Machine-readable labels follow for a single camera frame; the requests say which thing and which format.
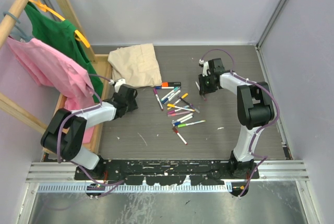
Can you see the teal cap white marker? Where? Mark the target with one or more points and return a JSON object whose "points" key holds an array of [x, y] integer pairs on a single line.
{"points": [[168, 94]]}

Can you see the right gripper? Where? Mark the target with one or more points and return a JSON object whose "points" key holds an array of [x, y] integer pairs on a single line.
{"points": [[204, 90]]}

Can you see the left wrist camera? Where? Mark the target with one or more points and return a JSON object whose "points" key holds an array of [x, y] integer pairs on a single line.
{"points": [[117, 83]]}

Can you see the red cap white pen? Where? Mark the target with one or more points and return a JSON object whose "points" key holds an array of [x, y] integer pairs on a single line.
{"points": [[179, 135]]}

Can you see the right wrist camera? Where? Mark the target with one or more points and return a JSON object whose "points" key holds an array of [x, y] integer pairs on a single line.
{"points": [[205, 67]]}

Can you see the dark blue cap marker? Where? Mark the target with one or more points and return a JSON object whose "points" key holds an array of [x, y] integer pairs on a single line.
{"points": [[166, 97]]}

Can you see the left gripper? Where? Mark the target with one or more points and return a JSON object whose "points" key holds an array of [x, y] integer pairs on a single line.
{"points": [[132, 105]]}

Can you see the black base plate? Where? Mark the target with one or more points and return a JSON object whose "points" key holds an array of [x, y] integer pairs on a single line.
{"points": [[169, 172]]}

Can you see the pink shirt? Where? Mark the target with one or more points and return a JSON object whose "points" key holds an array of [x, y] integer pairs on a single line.
{"points": [[49, 67]]}

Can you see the dark purple clear pen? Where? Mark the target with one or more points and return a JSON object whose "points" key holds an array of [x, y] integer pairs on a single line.
{"points": [[190, 105]]}

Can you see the yellow hanger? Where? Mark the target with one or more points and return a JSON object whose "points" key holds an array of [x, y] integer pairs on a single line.
{"points": [[43, 7]]}

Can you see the green cap rainbow pen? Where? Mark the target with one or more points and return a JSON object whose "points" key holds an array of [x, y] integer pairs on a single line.
{"points": [[190, 124]]}

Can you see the grey end white marker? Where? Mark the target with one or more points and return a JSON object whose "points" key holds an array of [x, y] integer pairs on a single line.
{"points": [[184, 117]]}

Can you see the orange black highlighter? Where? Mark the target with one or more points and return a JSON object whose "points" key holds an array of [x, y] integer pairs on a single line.
{"points": [[171, 84]]}

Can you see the magenta end rainbow pen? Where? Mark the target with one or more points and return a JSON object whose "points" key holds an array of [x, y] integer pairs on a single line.
{"points": [[175, 110]]}

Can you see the blue end white marker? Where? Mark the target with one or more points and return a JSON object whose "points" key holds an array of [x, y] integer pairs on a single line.
{"points": [[182, 121]]}

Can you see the beige folded cloth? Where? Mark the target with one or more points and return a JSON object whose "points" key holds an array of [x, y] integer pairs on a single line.
{"points": [[137, 64]]}

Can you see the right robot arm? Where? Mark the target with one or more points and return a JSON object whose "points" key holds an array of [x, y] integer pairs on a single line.
{"points": [[254, 109]]}

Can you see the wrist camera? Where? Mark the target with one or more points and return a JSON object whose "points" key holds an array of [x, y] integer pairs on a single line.
{"points": [[205, 67], [117, 83]]}

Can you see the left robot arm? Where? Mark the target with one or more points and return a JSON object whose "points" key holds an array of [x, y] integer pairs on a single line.
{"points": [[65, 132]]}

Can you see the grey cable duct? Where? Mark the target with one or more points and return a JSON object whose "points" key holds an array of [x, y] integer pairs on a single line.
{"points": [[86, 187]]}

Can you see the yellow end rainbow pen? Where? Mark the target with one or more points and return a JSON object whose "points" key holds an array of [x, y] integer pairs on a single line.
{"points": [[180, 108]]}

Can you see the grey hanger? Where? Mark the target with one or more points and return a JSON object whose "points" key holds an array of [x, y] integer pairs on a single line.
{"points": [[19, 32]]}

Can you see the green shirt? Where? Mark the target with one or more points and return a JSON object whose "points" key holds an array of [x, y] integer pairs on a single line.
{"points": [[61, 36]]}

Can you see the grey cap white marker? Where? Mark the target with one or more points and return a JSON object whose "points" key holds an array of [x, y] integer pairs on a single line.
{"points": [[171, 97]]}

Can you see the lilac pen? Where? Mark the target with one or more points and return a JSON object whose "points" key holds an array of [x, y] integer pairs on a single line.
{"points": [[176, 114]]}

